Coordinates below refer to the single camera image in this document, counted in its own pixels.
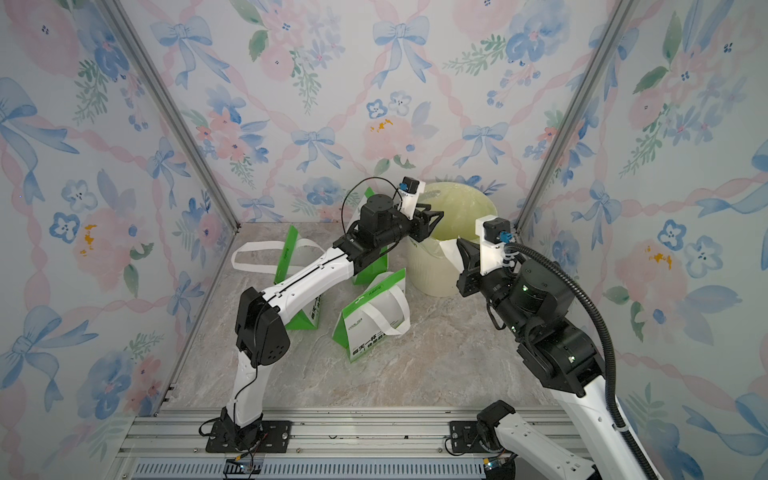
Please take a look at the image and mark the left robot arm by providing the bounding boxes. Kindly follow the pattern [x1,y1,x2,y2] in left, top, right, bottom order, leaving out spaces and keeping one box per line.
[201,193,444,454]

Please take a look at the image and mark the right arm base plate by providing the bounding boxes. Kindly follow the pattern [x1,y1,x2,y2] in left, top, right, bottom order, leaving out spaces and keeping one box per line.
[444,421,534,456]

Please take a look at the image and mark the green white bag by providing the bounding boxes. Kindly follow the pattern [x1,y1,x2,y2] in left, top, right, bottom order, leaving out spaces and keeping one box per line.
[332,268,411,362]
[351,187,389,287]
[230,226,324,330]

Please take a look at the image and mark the cream trash bin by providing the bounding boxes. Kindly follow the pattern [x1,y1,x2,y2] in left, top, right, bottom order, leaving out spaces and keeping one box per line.
[404,181,499,298]

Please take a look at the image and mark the right aluminium corner post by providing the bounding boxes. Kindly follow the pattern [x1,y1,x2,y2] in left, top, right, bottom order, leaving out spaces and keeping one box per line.
[517,0,635,233]

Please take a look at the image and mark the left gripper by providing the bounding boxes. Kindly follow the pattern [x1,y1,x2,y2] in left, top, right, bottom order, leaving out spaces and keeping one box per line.
[376,206,444,255]

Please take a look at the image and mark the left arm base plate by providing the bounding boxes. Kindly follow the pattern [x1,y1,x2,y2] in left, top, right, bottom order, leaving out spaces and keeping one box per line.
[205,419,293,454]

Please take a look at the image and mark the left aluminium corner post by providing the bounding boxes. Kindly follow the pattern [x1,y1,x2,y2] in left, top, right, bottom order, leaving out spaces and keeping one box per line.
[95,0,241,232]

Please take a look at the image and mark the aluminium corner post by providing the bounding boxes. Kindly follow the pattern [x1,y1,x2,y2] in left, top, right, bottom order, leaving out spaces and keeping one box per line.
[95,0,241,232]
[517,0,635,233]

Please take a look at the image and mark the aluminium front rail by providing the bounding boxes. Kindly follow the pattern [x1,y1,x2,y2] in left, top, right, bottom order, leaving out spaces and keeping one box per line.
[113,407,601,480]

